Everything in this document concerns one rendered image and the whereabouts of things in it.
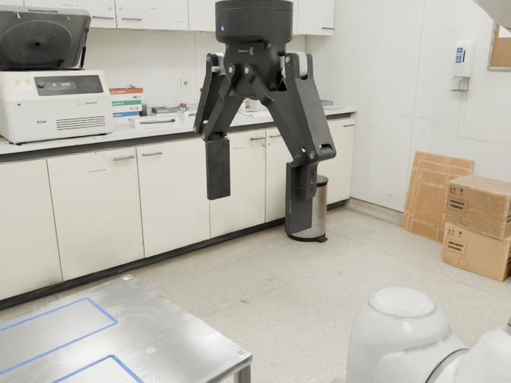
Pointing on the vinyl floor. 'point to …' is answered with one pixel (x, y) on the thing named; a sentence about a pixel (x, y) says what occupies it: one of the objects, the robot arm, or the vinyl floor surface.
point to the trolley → (117, 341)
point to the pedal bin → (318, 219)
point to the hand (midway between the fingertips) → (254, 202)
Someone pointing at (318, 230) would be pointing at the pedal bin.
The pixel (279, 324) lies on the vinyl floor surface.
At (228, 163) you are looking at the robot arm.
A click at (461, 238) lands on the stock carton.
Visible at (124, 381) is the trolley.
